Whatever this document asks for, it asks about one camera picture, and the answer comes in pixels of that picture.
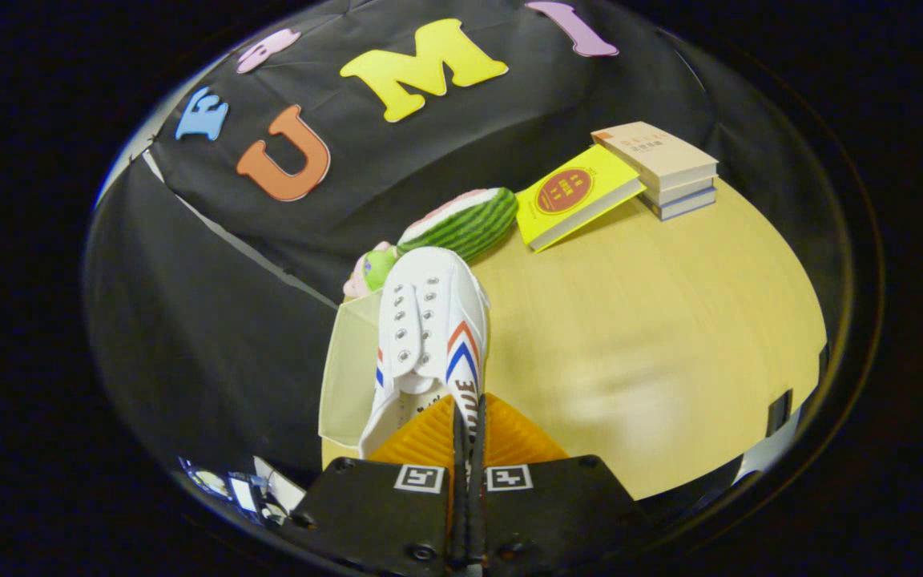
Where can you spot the watermelon slice plush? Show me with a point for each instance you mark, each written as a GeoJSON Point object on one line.
{"type": "Point", "coordinates": [465, 224]}

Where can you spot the grey blue book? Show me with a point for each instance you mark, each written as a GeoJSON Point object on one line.
{"type": "Point", "coordinates": [686, 207]}

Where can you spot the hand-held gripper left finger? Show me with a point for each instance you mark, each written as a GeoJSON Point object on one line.
{"type": "Point", "coordinates": [381, 513]}

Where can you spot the beige book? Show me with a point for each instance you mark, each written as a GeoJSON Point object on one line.
{"type": "Point", "coordinates": [658, 152]}

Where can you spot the white canvas shoe striped side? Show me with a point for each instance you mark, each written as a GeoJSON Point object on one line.
{"type": "Point", "coordinates": [429, 320]}

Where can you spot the small pink green plush toy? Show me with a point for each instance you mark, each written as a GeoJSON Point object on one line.
{"type": "Point", "coordinates": [373, 268]}

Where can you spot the black backdrop cloth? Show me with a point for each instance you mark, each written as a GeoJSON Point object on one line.
{"type": "Point", "coordinates": [213, 320]}

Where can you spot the pale green fabric storage box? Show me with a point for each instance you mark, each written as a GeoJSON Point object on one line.
{"type": "Point", "coordinates": [349, 377]}

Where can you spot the white book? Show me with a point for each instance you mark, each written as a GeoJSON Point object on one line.
{"type": "Point", "coordinates": [682, 194]}

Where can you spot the small black block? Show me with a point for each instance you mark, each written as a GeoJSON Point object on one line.
{"type": "Point", "coordinates": [779, 413]}

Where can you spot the yellow book red circle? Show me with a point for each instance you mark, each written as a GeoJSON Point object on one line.
{"type": "Point", "coordinates": [570, 196]}

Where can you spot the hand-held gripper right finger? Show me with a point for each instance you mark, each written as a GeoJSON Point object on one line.
{"type": "Point", "coordinates": [558, 513]}

